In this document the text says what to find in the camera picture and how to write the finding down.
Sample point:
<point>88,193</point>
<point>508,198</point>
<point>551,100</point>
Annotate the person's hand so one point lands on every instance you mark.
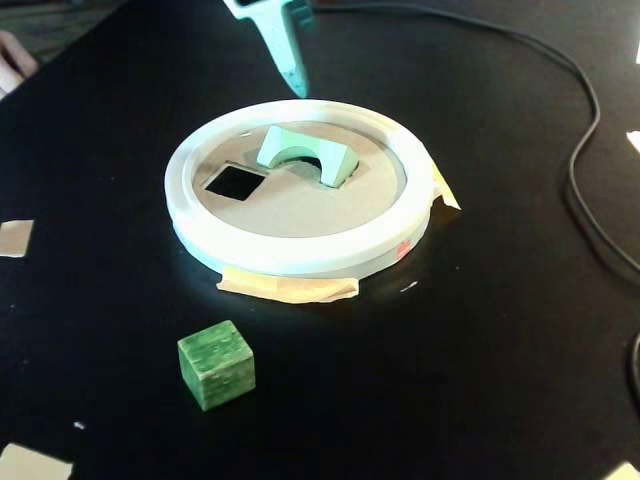
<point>17,52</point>

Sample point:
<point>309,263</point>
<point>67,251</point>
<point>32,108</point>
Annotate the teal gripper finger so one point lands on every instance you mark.
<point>280,40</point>
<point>302,12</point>

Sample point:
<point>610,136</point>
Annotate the green wooden cube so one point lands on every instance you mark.
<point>215,365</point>

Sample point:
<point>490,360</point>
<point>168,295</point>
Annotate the light green U-shaped block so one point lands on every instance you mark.
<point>310,145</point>

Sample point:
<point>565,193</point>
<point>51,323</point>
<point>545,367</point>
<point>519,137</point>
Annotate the beige masking tape piece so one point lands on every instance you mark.
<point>15,237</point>
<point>30,462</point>
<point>290,287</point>
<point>627,472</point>
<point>447,192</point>

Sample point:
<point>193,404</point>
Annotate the white round shape sorter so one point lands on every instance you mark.
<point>300,215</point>

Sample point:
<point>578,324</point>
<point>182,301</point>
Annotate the black table mat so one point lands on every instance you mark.
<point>450,375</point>

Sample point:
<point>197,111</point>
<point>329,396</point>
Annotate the white paper piece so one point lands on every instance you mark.
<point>635,140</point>

